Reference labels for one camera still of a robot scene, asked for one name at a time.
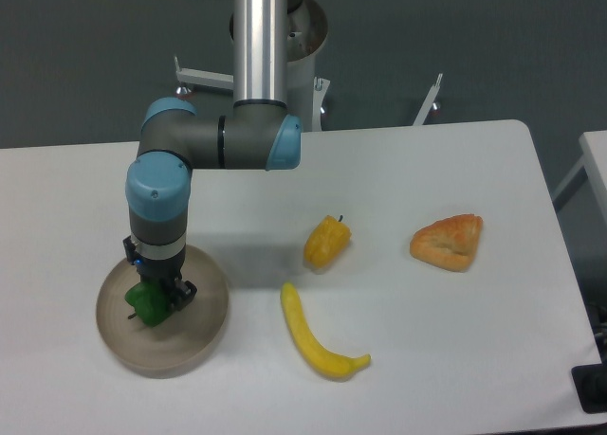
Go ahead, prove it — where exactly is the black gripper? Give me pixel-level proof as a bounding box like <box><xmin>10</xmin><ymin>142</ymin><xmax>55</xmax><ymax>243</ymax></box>
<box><xmin>122</xmin><ymin>235</ymin><xmax>197</xmax><ymax>312</ymax></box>

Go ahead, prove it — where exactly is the green bell pepper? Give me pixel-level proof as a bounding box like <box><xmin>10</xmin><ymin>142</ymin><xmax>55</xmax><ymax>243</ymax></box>
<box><xmin>124</xmin><ymin>281</ymin><xmax>173</xmax><ymax>327</ymax></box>

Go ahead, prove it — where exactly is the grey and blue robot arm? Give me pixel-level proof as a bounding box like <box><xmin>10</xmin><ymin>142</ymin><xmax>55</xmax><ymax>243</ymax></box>
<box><xmin>123</xmin><ymin>0</ymin><xmax>302</xmax><ymax>318</ymax></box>

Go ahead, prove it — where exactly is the beige round plate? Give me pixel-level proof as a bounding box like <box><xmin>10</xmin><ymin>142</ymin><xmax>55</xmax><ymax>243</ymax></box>
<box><xmin>96</xmin><ymin>245</ymin><xmax>229</xmax><ymax>378</ymax></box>

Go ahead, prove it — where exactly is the yellow bell pepper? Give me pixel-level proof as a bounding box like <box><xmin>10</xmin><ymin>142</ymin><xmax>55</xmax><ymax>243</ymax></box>
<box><xmin>303</xmin><ymin>215</ymin><xmax>352</xmax><ymax>269</ymax></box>

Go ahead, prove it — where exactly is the yellow banana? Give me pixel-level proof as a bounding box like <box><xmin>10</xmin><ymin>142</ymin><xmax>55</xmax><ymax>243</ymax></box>
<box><xmin>280</xmin><ymin>282</ymin><xmax>372</xmax><ymax>381</ymax></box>

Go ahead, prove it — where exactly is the orange pastry bread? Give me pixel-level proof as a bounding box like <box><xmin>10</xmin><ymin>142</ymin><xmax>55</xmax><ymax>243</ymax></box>
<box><xmin>409</xmin><ymin>214</ymin><xmax>484</xmax><ymax>272</ymax></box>

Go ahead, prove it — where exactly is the black device at table edge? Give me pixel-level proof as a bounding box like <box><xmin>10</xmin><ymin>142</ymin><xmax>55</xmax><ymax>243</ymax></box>
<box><xmin>571</xmin><ymin>363</ymin><xmax>606</xmax><ymax>414</ymax></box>

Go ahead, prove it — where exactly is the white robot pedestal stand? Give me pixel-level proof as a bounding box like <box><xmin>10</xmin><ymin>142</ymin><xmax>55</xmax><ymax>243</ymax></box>
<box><xmin>171</xmin><ymin>0</ymin><xmax>445</xmax><ymax>133</ymax></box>

